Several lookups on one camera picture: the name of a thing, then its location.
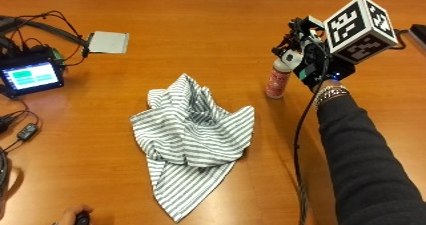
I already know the small black clicker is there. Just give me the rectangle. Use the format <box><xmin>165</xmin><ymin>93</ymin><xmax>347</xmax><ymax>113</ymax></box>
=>
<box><xmin>73</xmin><ymin>210</ymin><xmax>93</xmax><ymax>225</ymax></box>

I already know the red spray bottle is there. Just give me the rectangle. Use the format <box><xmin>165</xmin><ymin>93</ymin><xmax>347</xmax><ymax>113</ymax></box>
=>
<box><xmin>265</xmin><ymin>58</ymin><xmax>293</xmax><ymax>100</ymax></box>

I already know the white cube with black markers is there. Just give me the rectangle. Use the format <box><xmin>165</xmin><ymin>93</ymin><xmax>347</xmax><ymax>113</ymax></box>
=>
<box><xmin>322</xmin><ymin>0</ymin><xmax>399</xmax><ymax>65</ymax></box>

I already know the black flat box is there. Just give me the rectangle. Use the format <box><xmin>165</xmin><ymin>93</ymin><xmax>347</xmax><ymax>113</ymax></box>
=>
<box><xmin>406</xmin><ymin>23</ymin><xmax>426</xmax><ymax>54</ymax></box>

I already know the grey white striped cloth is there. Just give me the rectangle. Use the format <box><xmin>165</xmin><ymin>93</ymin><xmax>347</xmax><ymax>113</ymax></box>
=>
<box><xmin>129</xmin><ymin>72</ymin><xmax>257</xmax><ymax>224</ymax></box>

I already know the small black touchscreen device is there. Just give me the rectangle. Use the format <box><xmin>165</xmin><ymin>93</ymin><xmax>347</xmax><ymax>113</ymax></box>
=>
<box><xmin>0</xmin><ymin>49</ymin><xmax>66</xmax><ymax>98</ymax></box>

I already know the grey flat square panel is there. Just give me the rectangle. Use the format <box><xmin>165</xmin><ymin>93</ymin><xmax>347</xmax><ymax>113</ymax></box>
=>
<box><xmin>86</xmin><ymin>30</ymin><xmax>130</xmax><ymax>55</ymax></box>

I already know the green circuit board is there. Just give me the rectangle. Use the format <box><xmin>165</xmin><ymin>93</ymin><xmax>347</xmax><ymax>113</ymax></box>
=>
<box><xmin>49</xmin><ymin>46</ymin><xmax>68</xmax><ymax>67</ymax></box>

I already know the silver beaded bracelet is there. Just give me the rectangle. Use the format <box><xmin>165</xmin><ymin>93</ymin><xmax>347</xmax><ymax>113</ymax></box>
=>
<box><xmin>313</xmin><ymin>84</ymin><xmax>351</xmax><ymax>109</ymax></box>

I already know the thick black cable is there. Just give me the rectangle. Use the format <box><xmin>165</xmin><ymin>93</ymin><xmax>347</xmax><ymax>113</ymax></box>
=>
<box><xmin>0</xmin><ymin>147</ymin><xmax>10</xmax><ymax>206</ymax></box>

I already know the black inline cable adapter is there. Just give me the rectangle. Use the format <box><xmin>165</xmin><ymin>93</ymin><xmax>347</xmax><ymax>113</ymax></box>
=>
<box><xmin>16</xmin><ymin>122</ymin><xmax>41</xmax><ymax>142</ymax></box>

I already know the black glove cable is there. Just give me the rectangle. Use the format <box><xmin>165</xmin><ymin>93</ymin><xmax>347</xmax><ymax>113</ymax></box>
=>
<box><xmin>291</xmin><ymin>81</ymin><xmax>331</xmax><ymax>225</ymax></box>

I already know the black cable bundle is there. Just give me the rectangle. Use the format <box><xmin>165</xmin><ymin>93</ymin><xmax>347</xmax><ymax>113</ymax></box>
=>
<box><xmin>0</xmin><ymin>10</ymin><xmax>90</xmax><ymax>68</ymax></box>

